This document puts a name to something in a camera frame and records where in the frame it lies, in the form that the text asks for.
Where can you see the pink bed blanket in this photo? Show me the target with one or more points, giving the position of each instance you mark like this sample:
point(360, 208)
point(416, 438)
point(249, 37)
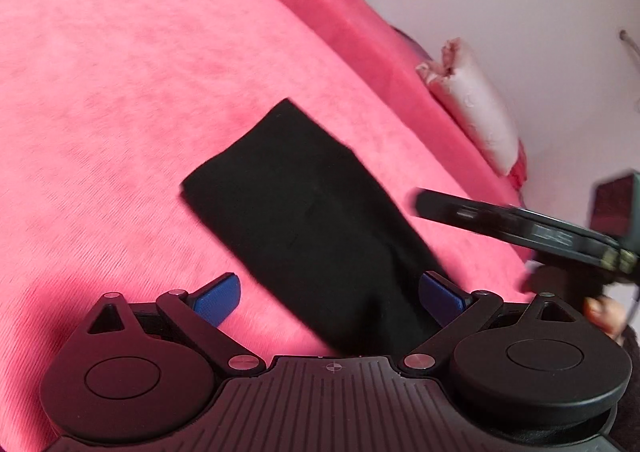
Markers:
point(125, 132)

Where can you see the red bed sheet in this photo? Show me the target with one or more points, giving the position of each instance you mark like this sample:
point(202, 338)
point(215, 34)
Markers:
point(360, 32)

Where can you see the black pants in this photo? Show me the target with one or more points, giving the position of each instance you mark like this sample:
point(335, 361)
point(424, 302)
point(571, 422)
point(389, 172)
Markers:
point(300, 212)

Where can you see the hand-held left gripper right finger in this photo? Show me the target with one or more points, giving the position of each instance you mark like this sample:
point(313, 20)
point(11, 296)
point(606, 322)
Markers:
point(442, 299)

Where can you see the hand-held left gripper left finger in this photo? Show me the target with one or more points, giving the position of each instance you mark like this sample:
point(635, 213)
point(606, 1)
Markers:
point(217, 297)

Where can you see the person's right hand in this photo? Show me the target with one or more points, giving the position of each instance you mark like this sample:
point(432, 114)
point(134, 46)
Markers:
point(607, 314)

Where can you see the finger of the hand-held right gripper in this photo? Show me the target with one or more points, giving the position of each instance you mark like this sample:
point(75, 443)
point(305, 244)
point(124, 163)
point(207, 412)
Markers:
point(450, 209)

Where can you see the folded red blanket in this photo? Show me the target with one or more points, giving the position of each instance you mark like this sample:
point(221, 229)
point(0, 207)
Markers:
point(517, 167)

